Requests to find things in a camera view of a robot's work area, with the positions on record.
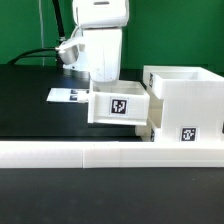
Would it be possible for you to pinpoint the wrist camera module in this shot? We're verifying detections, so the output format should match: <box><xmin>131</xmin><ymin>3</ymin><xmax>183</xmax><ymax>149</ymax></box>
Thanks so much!
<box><xmin>55</xmin><ymin>43</ymin><xmax>79</xmax><ymax>65</ymax></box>

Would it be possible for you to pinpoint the white drawer box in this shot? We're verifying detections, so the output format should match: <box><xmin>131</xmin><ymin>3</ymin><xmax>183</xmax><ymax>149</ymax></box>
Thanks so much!
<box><xmin>135</xmin><ymin>118</ymin><xmax>161</xmax><ymax>142</ymax></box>
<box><xmin>77</xmin><ymin>81</ymin><xmax>150</xmax><ymax>126</ymax></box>

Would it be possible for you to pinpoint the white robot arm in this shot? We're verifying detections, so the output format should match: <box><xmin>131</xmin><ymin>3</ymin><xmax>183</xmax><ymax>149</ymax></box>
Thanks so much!
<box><xmin>56</xmin><ymin>0</ymin><xmax>129</xmax><ymax>83</ymax></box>

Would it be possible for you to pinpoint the white L-shaped border wall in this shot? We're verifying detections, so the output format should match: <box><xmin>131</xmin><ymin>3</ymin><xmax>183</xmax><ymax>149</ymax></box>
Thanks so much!
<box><xmin>0</xmin><ymin>141</ymin><xmax>224</xmax><ymax>168</ymax></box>

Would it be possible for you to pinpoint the white front drawer box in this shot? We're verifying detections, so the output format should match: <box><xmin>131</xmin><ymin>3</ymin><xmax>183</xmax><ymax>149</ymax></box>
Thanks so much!
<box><xmin>135</xmin><ymin>118</ymin><xmax>161</xmax><ymax>142</ymax></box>

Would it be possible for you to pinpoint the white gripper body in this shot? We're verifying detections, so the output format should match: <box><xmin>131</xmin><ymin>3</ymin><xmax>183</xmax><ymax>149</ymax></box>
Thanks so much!
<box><xmin>59</xmin><ymin>28</ymin><xmax>122</xmax><ymax>83</ymax></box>

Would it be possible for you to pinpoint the white marker sheet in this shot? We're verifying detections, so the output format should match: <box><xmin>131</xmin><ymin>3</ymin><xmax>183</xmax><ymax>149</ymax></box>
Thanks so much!
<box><xmin>47</xmin><ymin>88</ymin><xmax>89</xmax><ymax>103</ymax></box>

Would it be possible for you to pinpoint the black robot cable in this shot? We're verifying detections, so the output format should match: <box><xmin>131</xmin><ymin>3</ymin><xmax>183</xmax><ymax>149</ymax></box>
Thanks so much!
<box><xmin>7</xmin><ymin>0</ymin><xmax>70</xmax><ymax>66</ymax></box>

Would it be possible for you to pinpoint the white drawer cabinet frame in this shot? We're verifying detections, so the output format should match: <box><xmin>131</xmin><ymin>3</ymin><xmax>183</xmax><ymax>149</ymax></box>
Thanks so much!
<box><xmin>143</xmin><ymin>66</ymin><xmax>224</xmax><ymax>143</ymax></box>

